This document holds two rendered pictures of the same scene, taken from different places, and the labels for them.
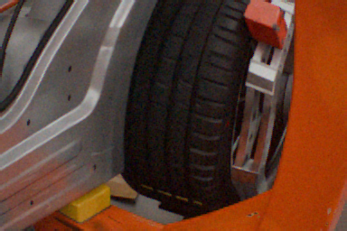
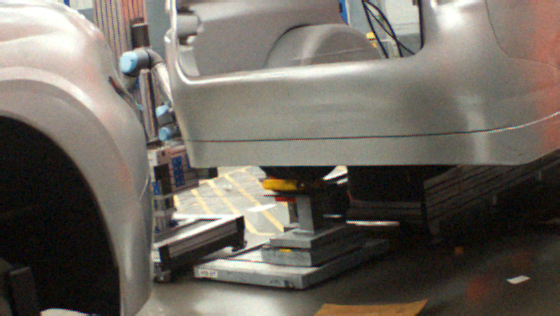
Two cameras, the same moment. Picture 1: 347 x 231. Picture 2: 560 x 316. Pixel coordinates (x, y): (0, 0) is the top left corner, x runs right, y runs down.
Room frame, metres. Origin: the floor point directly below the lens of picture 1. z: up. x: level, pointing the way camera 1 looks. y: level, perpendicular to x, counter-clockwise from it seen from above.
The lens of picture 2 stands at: (6.90, 1.30, 1.38)
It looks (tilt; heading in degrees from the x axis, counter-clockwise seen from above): 8 degrees down; 196
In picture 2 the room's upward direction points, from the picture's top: 8 degrees counter-clockwise
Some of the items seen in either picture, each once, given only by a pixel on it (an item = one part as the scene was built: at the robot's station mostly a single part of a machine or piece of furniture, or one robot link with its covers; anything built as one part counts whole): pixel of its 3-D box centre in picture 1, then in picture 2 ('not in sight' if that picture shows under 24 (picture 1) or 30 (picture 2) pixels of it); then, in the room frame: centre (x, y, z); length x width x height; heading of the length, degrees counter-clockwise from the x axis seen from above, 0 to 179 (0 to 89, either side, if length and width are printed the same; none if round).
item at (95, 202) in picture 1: (70, 193); not in sight; (1.16, 0.19, 0.71); 0.14 x 0.14 x 0.05; 64
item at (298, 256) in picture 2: not in sight; (314, 246); (1.57, -0.12, 0.13); 0.50 x 0.36 x 0.10; 154
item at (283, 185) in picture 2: not in sight; (282, 184); (1.65, -0.24, 0.51); 0.29 x 0.06 x 0.06; 64
